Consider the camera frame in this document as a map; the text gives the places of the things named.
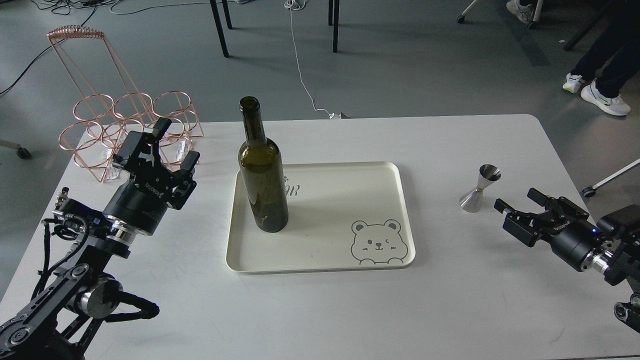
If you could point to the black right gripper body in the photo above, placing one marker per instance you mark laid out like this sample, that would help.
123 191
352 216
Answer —
570 235

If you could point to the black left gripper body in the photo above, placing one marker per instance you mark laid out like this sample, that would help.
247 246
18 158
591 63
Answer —
142 201

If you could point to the person legs with sneakers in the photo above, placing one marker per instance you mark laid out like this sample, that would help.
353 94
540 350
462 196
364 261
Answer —
612 60

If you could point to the dark green wine bottle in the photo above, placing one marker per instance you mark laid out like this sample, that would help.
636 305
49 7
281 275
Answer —
260 162

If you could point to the white chair base with caster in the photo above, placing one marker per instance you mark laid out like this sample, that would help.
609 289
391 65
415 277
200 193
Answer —
590 191

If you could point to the cream bear serving tray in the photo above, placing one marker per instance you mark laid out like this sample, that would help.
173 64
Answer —
343 216

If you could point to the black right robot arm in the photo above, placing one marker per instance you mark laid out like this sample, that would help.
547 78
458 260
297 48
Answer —
611 246

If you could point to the silver metal jigger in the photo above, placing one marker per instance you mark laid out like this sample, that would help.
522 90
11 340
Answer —
471 202

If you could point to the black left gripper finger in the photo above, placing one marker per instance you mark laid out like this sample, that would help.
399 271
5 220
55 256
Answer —
159 130
189 162

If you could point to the copper wire wine rack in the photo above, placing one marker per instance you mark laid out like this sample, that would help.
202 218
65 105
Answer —
112 105

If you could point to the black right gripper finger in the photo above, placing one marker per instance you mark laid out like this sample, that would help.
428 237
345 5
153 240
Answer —
510 212
550 204

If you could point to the caster wheel at left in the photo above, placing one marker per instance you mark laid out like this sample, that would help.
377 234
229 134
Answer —
20 150

